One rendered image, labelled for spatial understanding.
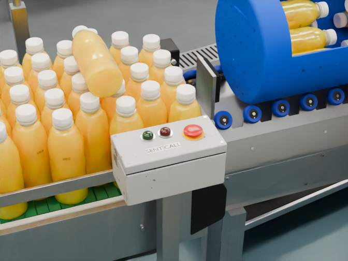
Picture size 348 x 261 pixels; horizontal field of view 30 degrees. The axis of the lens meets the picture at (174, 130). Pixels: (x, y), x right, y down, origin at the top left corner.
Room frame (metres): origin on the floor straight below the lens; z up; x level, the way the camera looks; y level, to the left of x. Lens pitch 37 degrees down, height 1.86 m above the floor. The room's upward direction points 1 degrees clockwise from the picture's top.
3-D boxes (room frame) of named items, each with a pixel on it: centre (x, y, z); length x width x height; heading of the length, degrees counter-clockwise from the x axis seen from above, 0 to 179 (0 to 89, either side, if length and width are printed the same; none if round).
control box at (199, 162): (0.96, 0.01, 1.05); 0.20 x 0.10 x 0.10; 111
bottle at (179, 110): (1.11, -0.02, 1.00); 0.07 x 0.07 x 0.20
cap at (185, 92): (1.11, -0.02, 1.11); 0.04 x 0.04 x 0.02
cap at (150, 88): (1.12, 0.05, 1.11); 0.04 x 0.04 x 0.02
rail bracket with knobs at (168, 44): (1.48, 0.03, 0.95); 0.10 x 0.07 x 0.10; 21
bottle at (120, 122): (1.07, 0.10, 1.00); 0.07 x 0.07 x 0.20
